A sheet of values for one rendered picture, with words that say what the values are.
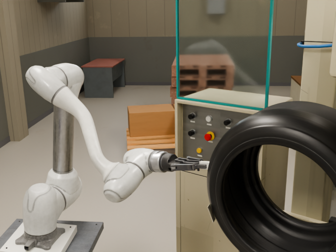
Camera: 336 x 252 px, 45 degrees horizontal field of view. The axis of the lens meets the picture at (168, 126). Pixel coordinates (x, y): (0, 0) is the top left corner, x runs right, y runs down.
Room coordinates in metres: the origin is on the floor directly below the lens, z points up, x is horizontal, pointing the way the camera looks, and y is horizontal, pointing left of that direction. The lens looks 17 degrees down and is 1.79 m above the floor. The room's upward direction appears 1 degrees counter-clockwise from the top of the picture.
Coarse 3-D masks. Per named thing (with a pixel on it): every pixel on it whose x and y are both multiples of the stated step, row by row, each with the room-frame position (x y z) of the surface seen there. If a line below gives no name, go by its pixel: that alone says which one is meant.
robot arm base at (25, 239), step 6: (60, 228) 1.85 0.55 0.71; (24, 234) 1.75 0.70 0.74; (48, 234) 1.74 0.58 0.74; (54, 234) 1.77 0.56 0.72; (60, 234) 1.82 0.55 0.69; (18, 240) 1.73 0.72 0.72; (24, 240) 1.73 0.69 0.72; (30, 240) 1.71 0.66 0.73; (36, 240) 1.71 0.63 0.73; (42, 240) 1.72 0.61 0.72; (48, 240) 1.73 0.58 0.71; (54, 240) 1.76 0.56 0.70; (24, 246) 1.68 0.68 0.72; (30, 246) 1.68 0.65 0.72; (36, 246) 1.71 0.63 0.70; (42, 246) 1.70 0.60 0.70; (48, 246) 1.70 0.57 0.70
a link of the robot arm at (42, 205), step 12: (36, 192) 1.75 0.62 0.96; (48, 192) 1.77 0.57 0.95; (24, 204) 1.74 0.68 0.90; (36, 204) 1.72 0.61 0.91; (48, 204) 1.74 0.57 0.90; (60, 204) 1.82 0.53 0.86; (24, 216) 1.73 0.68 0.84; (36, 216) 1.71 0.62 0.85; (48, 216) 1.73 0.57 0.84; (24, 228) 1.75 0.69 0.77; (36, 228) 1.71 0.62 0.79; (48, 228) 1.74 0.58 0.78
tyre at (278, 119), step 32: (256, 128) 1.23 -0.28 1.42; (288, 128) 1.17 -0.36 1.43; (320, 128) 1.14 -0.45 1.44; (224, 160) 1.28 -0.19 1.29; (256, 160) 1.53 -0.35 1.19; (320, 160) 1.10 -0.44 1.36; (224, 192) 1.43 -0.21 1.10; (256, 192) 1.50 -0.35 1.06; (224, 224) 1.28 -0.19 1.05; (256, 224) 1.43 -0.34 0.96; (288, 224) 1.42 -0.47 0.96; (320, 224) 1.37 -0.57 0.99
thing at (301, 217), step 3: (288, 213) 1.53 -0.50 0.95; (291, 213) 1.53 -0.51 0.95; (294, 213) 1.53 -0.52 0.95; (294, 216) 1.51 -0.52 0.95; (297, 216) 1.51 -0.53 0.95; (300, 216) 1.51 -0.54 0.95; (303, 216) 1.50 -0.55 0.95; (300, 219) 1.49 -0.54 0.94; (303, 219) 1.49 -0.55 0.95; (306, 219) 1.48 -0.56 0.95; (309, 219) 1.48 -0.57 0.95; (312, 219) 1.48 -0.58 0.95; (315, 219) 1.48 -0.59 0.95; (312, 222) 1.47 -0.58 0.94; (315, 222) 1.46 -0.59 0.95; (318, 222) 1.46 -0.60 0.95; (321, 222) 1.46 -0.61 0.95; (324, 222) 1.45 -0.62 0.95
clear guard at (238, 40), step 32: (192, 0) 2.26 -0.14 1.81; (224, 0) 2.14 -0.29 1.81; (256, 0) 2.04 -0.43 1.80; (192, 32) 2.26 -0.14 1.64; (224, 32) 2.14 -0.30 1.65; (256, 32) 2.04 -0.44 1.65; (192, 64) 2.26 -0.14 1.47; (224, 64) 2.14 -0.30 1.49; (256, 64) 2.03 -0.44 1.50; (192, 96) 2.26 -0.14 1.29; (224, 96) 2.14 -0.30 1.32; (256, 96) 2.03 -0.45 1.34
